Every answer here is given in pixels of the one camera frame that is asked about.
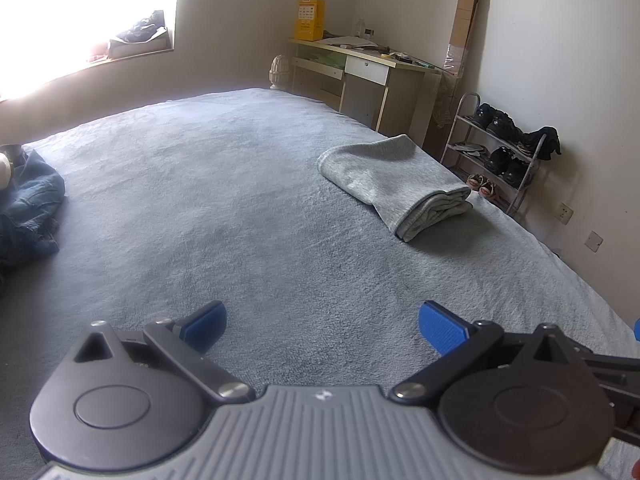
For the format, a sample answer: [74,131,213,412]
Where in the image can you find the dark sneakers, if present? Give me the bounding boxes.
[116,10,166,44]

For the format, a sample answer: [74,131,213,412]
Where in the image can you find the white carved bedpost finial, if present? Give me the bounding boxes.
[270,54,292,92]

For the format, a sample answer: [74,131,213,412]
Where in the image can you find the bright window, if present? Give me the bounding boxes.
[0,0,182,102]

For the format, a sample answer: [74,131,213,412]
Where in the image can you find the black crumpled cloth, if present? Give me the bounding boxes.
[520,126,562,161]

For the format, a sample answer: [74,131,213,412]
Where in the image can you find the grey sweatshirt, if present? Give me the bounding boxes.
[317,135,475,244]

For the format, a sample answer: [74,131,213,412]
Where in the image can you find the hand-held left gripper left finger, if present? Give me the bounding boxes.
[74,301,253,405]

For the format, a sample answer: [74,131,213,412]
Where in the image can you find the tall cardboard box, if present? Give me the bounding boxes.
[442,0,482,79]

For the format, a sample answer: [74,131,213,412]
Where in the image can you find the scattered papers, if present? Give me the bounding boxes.
[320,35,381,52]

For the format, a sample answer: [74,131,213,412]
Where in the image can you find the cardboard shoe box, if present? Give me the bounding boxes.
[107,27,171,60]

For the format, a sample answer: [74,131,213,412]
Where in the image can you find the black sneakers pair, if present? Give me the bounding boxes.
[472,103,524,141]

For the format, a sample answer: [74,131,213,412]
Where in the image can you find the metal shoe rack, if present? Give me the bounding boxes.
[440,92,552,219]

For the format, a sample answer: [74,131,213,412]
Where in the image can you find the blue jeans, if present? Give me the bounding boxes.
[0,147,67,267]

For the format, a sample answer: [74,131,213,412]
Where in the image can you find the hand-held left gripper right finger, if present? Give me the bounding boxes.
[389,301,590,405]

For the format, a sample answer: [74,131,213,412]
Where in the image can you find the black shoes pair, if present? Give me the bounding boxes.
[485,146,531,189]

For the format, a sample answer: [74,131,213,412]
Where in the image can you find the white canvas sneakers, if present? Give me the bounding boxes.
[465,174,496,197]

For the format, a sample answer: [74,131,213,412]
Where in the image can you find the pale wooden desk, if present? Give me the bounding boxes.
[287,35,444,149]

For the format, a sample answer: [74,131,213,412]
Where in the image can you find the yellow box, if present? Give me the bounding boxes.
[292,0,326,42]

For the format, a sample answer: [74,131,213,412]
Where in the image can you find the grey bed blanket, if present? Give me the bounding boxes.
[0,87,640,480]

